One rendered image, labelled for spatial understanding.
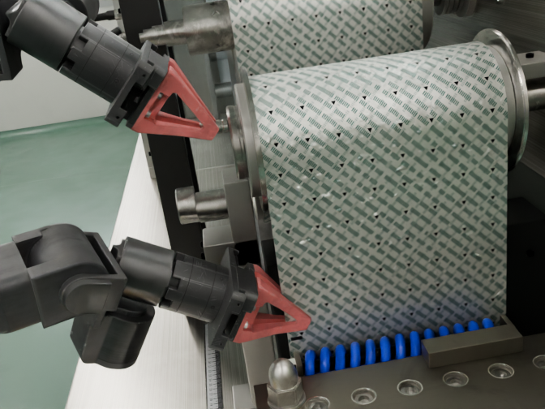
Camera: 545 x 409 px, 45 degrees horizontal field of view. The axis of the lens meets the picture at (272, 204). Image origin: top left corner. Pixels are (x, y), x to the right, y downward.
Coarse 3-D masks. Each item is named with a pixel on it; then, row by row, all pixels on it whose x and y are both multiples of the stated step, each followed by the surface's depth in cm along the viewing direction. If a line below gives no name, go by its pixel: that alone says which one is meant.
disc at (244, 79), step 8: (240, 72) 65; (240, 80) 68; (248, 80) 61; (248, 88) 60; (248, 96) 59; (248, 104) 59; (256, 120) 59; (256, 128) 59; (256, 136) 59; (256, 144) 59; (256, 152) 59; (264, 176) 60; (264, 184) 60; (264, 192) 61; (264, 200) 62; (264, 208) 64
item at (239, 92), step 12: (492, 48) 64; (504, 72) 62; (240, 84) 64; (504, 84) 62; (240, 96) 62; (240, 108) 61; (252, 144) 60; (252, 156) 61; (252, 168) 61; (252, 180) 62; (252, 192) 64
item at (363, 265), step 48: (384, 192) 63; (432, 192) 64; (480, 192) 64; (288, 240) 64; (336, 240) 64; (384, 240) 65; (432, 240) 66; (480, 240) 66; (288, 288) 66; (336, 288) 66; (384, 288) 67; (432, 288) 68; (480, 288) 68; (288, 336) 68; (336, 336) 68
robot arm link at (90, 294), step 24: (96, 240) 62; (72, 288) 54; (96, 288) 55; (120, 288) 58; (72, 312) 55; (96, 312) 57; (72, 336) 64; (96, 336) 62; (120, 336) 63; (144, 336) 65; (96, 360) 64; (120, 360) 64
